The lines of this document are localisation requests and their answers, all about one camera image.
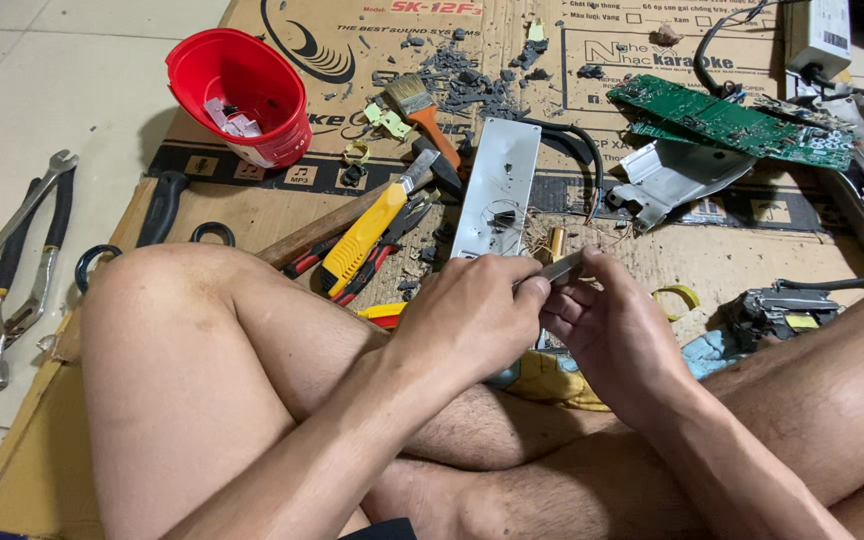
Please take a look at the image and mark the person's left hand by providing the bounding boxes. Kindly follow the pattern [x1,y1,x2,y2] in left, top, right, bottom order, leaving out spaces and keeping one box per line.
[394,252,554,386]

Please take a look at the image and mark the person's right hand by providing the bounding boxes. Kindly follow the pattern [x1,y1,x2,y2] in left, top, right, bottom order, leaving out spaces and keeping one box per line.
[539,246,698,423]

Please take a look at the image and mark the small grey metal piece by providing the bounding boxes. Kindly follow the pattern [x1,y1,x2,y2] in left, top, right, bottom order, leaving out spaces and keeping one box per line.
[514,250,589,291]

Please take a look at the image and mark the blue and yellow cloth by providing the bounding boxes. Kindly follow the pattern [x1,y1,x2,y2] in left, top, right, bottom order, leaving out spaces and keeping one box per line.
[487,328,744,413]

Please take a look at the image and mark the red and black pliers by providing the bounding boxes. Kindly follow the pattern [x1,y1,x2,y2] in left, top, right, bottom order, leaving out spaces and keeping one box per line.
[282,189,442,307]

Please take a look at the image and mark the printed brown cardboard sheet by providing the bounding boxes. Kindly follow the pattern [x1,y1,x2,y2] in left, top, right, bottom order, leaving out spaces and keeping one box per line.
[0,0,864,540]

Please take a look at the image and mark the yellow utility knife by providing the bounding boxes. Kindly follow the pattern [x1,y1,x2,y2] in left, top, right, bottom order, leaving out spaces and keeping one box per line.
[318,148,441,298]

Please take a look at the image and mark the long silver metal plate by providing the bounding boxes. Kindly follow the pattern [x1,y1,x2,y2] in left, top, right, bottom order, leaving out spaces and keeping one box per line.
[450,117,543,261]

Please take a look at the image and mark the black transformer with yellow tape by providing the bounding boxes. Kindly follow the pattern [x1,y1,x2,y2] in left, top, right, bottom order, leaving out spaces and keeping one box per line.
[720,282,843,352]

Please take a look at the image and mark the person's right leg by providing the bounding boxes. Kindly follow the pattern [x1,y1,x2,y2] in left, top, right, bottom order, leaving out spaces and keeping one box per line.
[360,281,864,540]

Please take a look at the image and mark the person's leg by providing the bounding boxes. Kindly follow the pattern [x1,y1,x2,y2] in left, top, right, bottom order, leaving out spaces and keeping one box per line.
[360,281,864,540]
[78,243,628,540]

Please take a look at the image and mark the pale green tape pieces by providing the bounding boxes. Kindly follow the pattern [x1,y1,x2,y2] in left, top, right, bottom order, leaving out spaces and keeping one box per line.
[362,100,414,142]

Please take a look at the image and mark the dark shorts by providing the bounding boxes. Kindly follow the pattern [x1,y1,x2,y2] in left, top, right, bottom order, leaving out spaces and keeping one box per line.
[337,516,419,540]

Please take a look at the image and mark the pile of grey debris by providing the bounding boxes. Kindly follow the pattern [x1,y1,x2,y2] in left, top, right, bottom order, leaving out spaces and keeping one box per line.
[370,28,555,123]

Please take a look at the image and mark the green circuit board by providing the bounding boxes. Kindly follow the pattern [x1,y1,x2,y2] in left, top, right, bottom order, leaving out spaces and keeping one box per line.
[606,72,858,173]

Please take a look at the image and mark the red plastic bucket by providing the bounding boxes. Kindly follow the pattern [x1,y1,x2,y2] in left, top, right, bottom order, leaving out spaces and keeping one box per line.
[165,28,314,171]

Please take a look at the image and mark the person's left leg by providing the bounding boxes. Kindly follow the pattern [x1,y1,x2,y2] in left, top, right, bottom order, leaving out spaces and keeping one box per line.
[78,243,628,540]

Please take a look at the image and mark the white plastic parts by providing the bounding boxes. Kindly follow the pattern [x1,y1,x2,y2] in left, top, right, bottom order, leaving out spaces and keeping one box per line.
[203,96,264,138]

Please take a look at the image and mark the white power supply box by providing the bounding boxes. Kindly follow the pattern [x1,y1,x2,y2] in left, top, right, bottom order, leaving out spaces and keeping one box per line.
[783,0,853,81]

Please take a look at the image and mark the silver open-end wrench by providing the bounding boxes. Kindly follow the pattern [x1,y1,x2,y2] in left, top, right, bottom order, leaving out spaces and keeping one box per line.
[0,149,80,287]

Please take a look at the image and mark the yellow tape ring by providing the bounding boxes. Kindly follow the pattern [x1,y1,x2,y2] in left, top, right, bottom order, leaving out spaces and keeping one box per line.
[652,284,702,323]

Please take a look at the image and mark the yellow and red screwdriver handle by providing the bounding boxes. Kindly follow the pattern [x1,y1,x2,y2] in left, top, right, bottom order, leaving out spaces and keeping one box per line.
[354,301,409,330]

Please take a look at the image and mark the tangle of copper wire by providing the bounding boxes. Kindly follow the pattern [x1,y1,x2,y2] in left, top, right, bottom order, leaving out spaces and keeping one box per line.
[520,208,634,258]

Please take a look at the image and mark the wooden-handled hammer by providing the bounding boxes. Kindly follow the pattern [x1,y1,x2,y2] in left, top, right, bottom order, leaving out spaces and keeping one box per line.
[255,135,466,272]

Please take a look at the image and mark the bent silver metal bracket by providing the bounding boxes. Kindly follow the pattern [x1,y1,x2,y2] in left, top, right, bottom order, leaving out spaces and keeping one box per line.
[605,138,758,234]

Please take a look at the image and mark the thick black cable with wires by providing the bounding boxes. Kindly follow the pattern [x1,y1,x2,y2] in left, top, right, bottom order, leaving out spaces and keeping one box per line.
[520,117,606,226]

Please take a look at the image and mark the orange-handled paintbrush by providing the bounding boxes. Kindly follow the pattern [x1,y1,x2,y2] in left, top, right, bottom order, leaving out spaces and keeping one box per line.
[384,73,464,171]

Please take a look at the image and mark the black cable on transformer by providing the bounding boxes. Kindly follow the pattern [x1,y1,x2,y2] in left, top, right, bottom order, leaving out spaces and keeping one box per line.
[775,276,864,293]

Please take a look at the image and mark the thin black power cable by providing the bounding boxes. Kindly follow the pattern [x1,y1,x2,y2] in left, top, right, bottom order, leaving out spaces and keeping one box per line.
[692,0,864,103]

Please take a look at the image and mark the black tool handle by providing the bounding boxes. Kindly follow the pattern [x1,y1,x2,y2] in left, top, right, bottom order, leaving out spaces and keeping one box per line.
[135,170,192,249]

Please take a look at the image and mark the black-handled scissors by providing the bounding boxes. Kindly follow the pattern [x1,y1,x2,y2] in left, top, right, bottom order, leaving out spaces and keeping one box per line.
[74,221,237,295]

